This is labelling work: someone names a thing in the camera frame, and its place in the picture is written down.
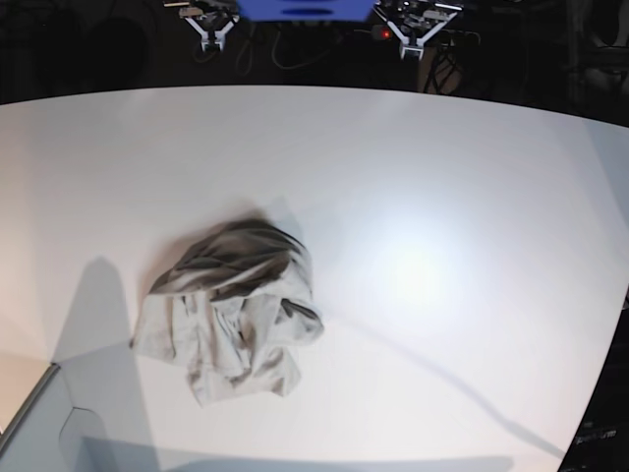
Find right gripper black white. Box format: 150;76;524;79
177;0;240;45

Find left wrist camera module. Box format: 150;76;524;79
399;43;425;61

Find grey t-shirt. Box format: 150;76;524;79
131;219;324;406

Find blue box at top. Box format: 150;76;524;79
237;0;375;22

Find black cable loops on floor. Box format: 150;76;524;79
191;19;345;75

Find black power strip red light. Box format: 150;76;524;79
369;27;481;46

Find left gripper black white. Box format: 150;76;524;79
374;0;462;33

